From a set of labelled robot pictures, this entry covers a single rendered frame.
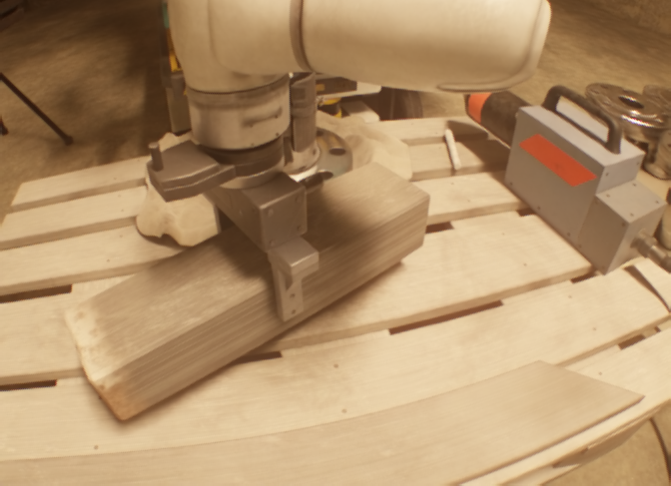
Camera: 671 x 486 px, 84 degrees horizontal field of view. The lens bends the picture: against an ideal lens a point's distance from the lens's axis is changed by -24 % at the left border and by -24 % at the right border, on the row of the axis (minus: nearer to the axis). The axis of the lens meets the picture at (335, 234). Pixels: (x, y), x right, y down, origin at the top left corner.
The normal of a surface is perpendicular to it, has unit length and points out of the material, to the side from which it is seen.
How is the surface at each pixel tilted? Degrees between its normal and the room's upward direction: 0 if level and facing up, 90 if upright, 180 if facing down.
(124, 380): 90
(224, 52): 97
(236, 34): 96
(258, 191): 0
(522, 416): 0
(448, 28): 82
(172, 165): 0
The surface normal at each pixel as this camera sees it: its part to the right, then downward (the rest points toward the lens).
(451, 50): -0.15, 0.74
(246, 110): 0.36, 0.60
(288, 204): 0.64, 0.50
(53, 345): 0.00, -0.76
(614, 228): -0.91, 0.26
